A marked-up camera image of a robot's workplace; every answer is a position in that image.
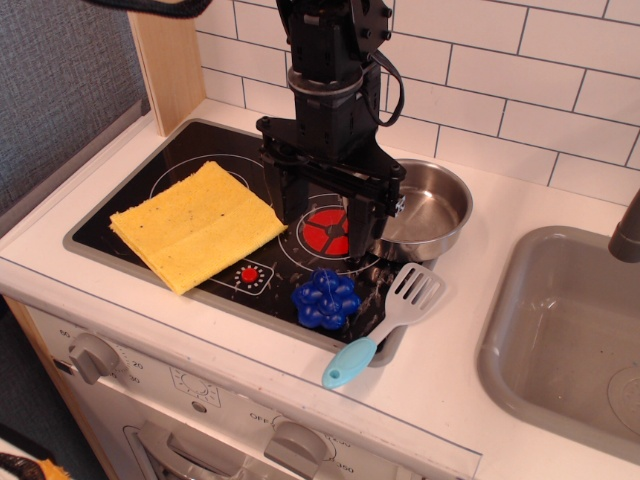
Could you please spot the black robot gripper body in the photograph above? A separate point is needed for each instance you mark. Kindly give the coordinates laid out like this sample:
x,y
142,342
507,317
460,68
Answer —
x,y
332,143

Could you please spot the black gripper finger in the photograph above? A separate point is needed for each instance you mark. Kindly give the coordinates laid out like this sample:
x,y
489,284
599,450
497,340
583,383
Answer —
x,y
366,221
288,191

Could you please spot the yellow towel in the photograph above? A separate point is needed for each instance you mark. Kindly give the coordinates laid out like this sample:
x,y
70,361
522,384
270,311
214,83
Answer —
x,y
197,228

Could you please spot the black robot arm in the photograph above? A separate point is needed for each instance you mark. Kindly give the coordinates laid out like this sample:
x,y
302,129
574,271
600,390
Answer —
x,y
335,77

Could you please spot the stainless steel pot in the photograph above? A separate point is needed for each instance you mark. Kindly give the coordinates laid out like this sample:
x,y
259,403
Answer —
x,y
437,206

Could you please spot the black toy stovetop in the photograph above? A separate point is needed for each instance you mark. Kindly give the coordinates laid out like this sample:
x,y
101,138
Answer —
x,y
259,286

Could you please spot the blue toy grape bunch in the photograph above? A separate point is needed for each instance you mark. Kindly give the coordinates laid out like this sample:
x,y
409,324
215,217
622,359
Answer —
x,y
326,300

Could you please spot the grey toy sink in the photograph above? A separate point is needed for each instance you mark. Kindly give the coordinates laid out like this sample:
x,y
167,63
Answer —
x,y
561,347

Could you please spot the grey oven knob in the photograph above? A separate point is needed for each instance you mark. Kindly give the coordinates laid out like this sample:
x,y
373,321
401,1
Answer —
x,y
297,448

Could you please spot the grey timer knob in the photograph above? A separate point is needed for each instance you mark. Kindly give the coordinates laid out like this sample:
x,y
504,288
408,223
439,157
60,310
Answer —
x,y
92,357

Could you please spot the grey faucet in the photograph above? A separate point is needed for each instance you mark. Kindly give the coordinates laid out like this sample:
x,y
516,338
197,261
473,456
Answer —
x,y
624,244

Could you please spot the yellow cloth on floor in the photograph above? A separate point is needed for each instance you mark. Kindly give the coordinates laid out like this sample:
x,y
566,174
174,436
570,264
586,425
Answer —
x,y
24,468

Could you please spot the grey spatula with teal handle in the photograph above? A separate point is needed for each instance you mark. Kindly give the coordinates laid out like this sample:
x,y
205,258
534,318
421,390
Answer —
x,y
413,292

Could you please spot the grey oven door handle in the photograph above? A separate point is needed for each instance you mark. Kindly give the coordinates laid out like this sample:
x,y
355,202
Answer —
x,y
199,457

